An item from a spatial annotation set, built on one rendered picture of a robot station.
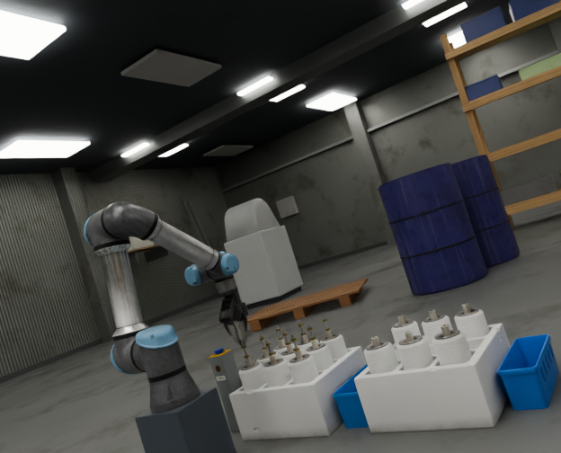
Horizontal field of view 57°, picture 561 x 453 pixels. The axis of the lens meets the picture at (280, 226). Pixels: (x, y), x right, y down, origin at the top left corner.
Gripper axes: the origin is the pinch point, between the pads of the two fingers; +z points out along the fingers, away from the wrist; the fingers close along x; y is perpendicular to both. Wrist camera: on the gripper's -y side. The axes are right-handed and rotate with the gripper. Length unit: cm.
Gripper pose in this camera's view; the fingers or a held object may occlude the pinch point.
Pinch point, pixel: (241, 341)
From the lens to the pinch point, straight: 201.4
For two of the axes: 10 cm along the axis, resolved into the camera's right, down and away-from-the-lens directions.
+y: 2.2, -0.3, 9.8
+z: 3.0, 9.5, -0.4
